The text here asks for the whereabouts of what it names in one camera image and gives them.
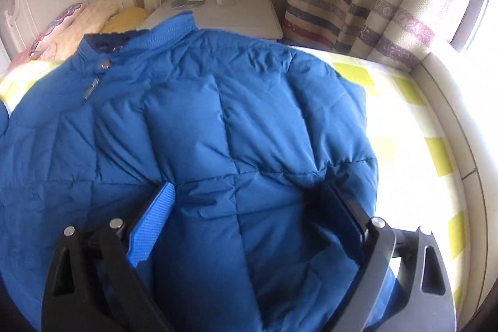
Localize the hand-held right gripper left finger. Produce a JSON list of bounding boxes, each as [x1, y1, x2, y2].
[[41, 181, 177, 332]]

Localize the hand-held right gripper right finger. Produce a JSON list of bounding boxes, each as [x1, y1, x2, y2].
[[311, 182, 457, 332]]

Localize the white nightstand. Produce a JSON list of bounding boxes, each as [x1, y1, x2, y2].
[[136, 0, 283, 43]]

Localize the floral print pillow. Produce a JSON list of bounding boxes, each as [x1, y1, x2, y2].
[[29, 2, 86, 60]]

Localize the yellow checked bed sheet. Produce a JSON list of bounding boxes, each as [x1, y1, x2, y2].
[[0, 46, 473, 317]]

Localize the window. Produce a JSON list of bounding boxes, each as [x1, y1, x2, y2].
[[449, 0, 498, 54]]

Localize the blue puffer jacket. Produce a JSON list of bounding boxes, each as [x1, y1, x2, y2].
[[0, 14, 393, 332]]

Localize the yellow floral pillow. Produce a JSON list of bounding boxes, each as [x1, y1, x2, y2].
[[102, 7, 148, 34]]

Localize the pink cloth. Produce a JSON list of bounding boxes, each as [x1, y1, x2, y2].
[[7, 51, 32, 78]]

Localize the peach patterned pillow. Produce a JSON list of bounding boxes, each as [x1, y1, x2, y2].
[[50, 1, 119, 62]]

